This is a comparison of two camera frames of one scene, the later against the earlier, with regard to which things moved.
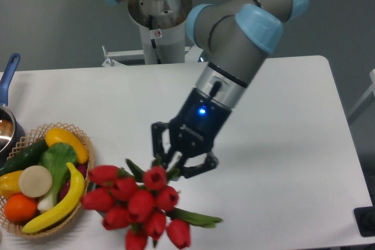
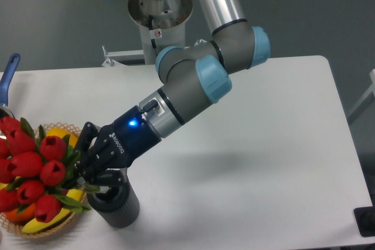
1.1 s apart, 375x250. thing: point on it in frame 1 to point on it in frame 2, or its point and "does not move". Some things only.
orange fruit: [20, 208] does not move
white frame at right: [371, 88] does not move
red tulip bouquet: [141, 204] to [35, 171]
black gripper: [193, 131] to [122, 141]
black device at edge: [365, 219] does not move
